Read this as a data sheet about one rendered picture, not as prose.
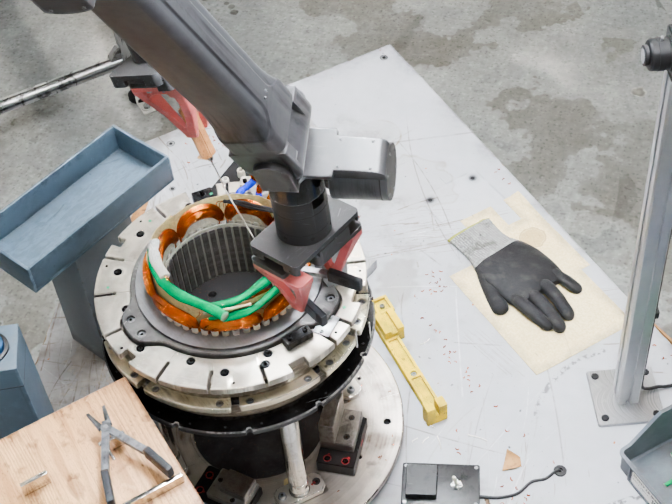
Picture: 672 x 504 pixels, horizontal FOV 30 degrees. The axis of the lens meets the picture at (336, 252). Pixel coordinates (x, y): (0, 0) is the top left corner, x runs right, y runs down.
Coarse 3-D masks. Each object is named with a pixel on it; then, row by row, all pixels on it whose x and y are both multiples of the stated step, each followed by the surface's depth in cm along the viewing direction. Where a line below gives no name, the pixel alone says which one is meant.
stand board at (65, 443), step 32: (128, 384) 141; (64, 416) 139; (96, 416) 138; (128, 416) 138; (0, 448) 136; (32, 448) 136; (64, 448) 136; (96, 448) 136; (128, 448) 135; (160, 448) 135; (0, 480) 134; (64, 480) 133; (96, 480) 133; (128, 480) 133; (160, 480) 132
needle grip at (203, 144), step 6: (180, 108) 128; (180, 114) 128; (198, 120) 129; (198, 126) 129; (204, 132) 130; (192, 138) 130; (198, 138) 129; (204, 138) 130; (198, 144) 130; (204, 144) 130; (210, 144) 130; (198, 150) 131; (204, 150) 130; (210, 150) 130; (204, 156) 131; (210, 156) 131
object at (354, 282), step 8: (328, 272) 135; (336, 272) 135; (344, 272) 135; (328, 280) 136; (336, 280) 135; (344, 280) 135; (352, 280) 134; (360, 280) 134; (352, 288) 135; (360, 288) 134
